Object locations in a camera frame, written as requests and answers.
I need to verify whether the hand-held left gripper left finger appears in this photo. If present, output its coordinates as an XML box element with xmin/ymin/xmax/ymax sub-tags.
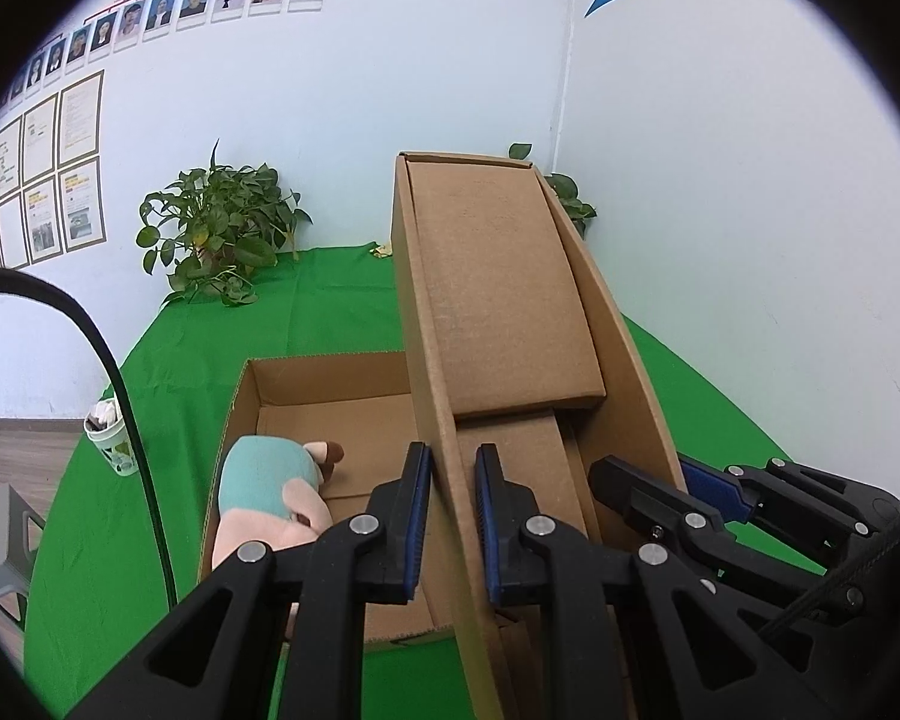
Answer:
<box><xmin>67</xmin><ymin>441</ymin><xmax>432</xmax><ymax>720</ymax></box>

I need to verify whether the grey plastic stool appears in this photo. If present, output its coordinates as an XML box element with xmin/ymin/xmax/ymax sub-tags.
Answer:
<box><xmin>0</xmin><ymin>484</ymin><xmax>46</xmax><ymax>631</ymax></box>

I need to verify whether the green tablecloth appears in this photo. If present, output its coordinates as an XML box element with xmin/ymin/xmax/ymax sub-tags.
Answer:
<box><xmin>22</xmin><ymin>244</ymin><xmax>900</xmax><ymax>720</ymax></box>

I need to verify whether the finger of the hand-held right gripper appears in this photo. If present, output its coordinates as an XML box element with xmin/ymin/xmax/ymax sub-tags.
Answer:
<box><xmin>679</xmin><ymin>456</ymin><xmax>900</xmax><ymax>571</ymax></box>
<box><xmin>589</xmin><ymin>454</ymin><xmax>822</xmax><ymax>680</ymax></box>

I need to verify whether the open brown cardboard box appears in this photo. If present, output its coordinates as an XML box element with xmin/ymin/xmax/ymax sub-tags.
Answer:
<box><xmin>195</xmin><ymin>351</ymin><xmax>458</xmax><ymax>653</ymax></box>

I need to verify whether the black braided cable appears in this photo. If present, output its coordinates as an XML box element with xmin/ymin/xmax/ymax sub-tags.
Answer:
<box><xmin>765</xmin><ymin>499</ymin><xmax>900</xmax><ymax>638</ymax></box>
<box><xmin>0</xmin><ymin>266</ymin><xmax>179</xmax><ymax>608</ymax></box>

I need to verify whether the brown cardboard mailer box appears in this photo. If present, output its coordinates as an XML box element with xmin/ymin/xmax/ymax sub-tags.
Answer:
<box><xmin>388</xmin><ymin>152</ymin><xmax>691</xmax><ymax>720</ymax></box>

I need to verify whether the white paper cup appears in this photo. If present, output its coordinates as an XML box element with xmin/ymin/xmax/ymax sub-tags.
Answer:
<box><xmin>84</xmin><ymin>397</ymin><xmax>140</xmax><ymax>477</ymax></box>

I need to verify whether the group of framed wall documents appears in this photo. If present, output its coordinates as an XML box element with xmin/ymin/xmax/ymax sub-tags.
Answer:
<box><xmin>0</xmin><ymin>69</ymin><xmax>110</xmax><ymax>271</ymax></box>

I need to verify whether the small leafy potted plant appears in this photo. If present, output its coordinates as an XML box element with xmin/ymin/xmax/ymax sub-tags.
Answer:
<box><xmin>506</xmin><ymin>142</ymin><xmax>598</xmax><ymax>241</ymax></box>

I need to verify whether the large leafy potted plant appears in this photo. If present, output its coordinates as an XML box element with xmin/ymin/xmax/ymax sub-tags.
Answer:
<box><xmin>136</xmin><ymin>139</ymin><xmax>314</xmax><ymax>308</ymax></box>

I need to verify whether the plush toy with teal hat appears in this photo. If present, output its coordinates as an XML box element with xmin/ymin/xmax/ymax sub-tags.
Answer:
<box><xmin>210</xmin><ymin>435</ymin><xmax>346</xmax><ymax>638</ymax></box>

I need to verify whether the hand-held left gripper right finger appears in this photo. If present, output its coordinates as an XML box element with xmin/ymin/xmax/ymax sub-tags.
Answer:
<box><xmin>474</xmin><ymin>444</ymin><xmax>841</xmax><ymax>720</ymax></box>

